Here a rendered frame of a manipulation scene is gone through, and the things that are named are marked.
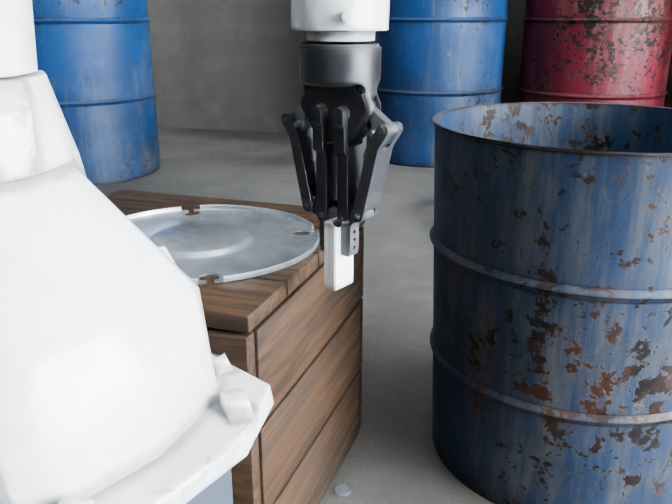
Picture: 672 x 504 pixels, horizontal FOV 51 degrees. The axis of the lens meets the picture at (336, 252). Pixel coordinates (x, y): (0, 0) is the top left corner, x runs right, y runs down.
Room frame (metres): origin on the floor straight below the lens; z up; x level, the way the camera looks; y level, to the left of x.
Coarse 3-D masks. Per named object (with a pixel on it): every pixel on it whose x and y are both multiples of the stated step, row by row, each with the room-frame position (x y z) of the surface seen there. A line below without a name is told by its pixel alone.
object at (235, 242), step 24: (144, 216) 0.91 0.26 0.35; (168, 216) 0.91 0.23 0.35; (192, 216) 0.91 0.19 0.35; (216, 216) 0.91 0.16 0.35; (240, 216) 0.91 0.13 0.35; (264, 216) 0.91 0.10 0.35; (288, 216) 0.91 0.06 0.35; (168, 240) 0.79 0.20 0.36; (192, 240) 0.79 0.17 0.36; (216, 240) 0.79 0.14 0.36; (240, 240) 0.79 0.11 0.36; (264, 240) 0.81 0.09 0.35; (288, 240) 0.81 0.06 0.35; (312, 240) 0.81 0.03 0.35; (192, 264) 0.72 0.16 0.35; (216, 264) 0.72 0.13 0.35; (240, 264) 0.72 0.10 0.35; (264, 264) 0.72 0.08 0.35; (288, 264) 0.72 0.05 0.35
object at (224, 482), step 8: (216, 480) 0.31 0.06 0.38; (224, 480) 0.31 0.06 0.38; (208, 488) 0.30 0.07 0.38; (216, 488) 0.31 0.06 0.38; (224, 488) 0.31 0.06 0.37; (200, 496) 0.30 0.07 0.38; (208, 496) 0.30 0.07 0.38; (216, 496) 0.31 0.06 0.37; (224, 496) 0.31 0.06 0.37; (232, 496) 0.32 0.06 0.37
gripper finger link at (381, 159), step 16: (384, 128) 0.62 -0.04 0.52; (400, 128) 0.63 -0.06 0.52; (368, 144) 0.63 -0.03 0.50; (384, 144) 0.62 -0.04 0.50; (368, 160) 0.63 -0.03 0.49; (384, 160) 0.64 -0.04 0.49; (368, 176) 0.63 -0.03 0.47; (384, 176) 0.64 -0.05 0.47; (368, 192) 0.63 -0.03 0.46; (368, 208) 0.64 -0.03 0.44
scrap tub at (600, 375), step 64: (448, 128) 1.02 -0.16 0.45; (512, 128) 1.10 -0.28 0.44; (576, 128) 1.11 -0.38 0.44; (640, 128) 1.07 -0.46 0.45; (448, 192) 0.85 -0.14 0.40; (512, 192) 0.76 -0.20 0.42; (576, 192) 0.72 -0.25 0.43; (640, 192) 0.71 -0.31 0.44; (448, 256) 0.84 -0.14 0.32; (512, 256) 0.76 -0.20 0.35; (576, 256) 0.72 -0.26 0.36; (640, 256) 0.71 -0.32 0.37; (448, 320) 0.85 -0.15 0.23; (512, 320) 0.76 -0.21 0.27; (576, 320) 0.72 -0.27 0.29; (640, 320) 0.71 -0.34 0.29; (448, 384) 0.85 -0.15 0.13; (512, 384) 0.76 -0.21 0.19; (576, 384) 0.72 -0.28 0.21; (640, 384) 0.71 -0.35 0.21; (448, 448) 0.84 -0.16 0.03; (512, 448) 0.75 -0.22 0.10; (576, 448) 0.72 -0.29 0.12; (640, 448) 0.72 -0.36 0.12
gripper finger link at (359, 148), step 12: (336, 108) 0.64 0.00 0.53; (336, 120) 0.64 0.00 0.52; (336, 132) 0.64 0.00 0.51; (336, 144) 0.64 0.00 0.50; (360, 144) 0.66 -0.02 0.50; (348, 156) 0.64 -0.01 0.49; (360, 156) 0.66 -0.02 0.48; (348, 168) 0.64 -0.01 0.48; (360, 168) 0.66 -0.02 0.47; (348, 180) 0.64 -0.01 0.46; (348, 192) 0.64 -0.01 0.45; (348, 204) 0.64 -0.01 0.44; (348, 216) 0.64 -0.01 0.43
